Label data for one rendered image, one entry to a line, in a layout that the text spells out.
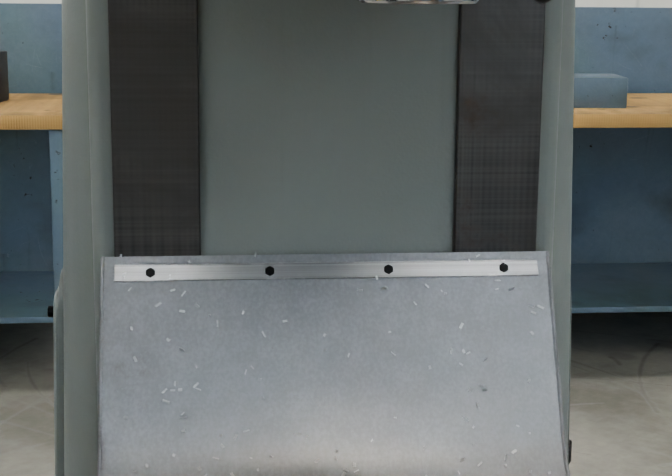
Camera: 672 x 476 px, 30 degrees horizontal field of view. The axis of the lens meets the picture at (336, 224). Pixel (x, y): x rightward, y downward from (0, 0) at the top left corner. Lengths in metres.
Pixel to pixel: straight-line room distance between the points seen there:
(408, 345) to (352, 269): 0.07
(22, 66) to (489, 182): 3.93
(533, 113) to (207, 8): 0.24
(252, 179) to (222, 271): 0.07
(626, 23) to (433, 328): 4.10
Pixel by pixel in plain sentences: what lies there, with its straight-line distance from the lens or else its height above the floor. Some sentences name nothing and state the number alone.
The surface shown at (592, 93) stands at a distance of 4.25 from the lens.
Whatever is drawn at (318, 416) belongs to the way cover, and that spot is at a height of 1.00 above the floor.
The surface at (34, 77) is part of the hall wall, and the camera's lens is 4.74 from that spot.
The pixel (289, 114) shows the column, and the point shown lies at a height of 1.20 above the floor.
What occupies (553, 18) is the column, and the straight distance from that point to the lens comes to 0.90.
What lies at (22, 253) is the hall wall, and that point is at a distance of 4.84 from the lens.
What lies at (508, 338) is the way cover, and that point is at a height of 1.04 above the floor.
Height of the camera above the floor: 1.29
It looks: 11 degrees down
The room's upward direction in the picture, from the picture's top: straight up
